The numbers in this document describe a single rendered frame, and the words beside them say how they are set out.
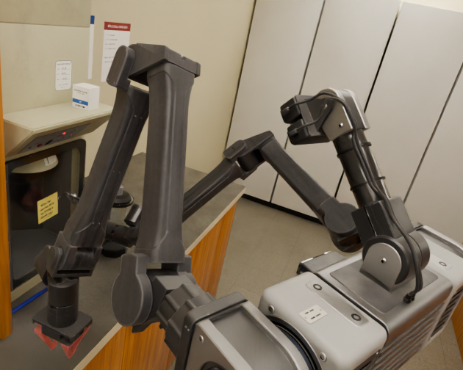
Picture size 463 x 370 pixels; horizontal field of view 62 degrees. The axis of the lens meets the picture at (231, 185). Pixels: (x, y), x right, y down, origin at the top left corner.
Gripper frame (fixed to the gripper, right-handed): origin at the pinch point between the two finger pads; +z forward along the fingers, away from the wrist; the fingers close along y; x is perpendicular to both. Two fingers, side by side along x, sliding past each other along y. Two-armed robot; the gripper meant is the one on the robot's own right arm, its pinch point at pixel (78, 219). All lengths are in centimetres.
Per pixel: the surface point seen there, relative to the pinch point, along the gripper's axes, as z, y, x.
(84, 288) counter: -5.8, -16.6, 15.3
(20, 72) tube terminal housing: 6.1, 44.2, -13.5
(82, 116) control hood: -4.8, 31.5, -15.3
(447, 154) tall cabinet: -161, -171, -229
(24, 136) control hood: -2.8, 39.0, -0.1
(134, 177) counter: 28, -63, -54
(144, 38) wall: 46, -24, -116
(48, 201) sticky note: 5.5, 9.0, 1.2
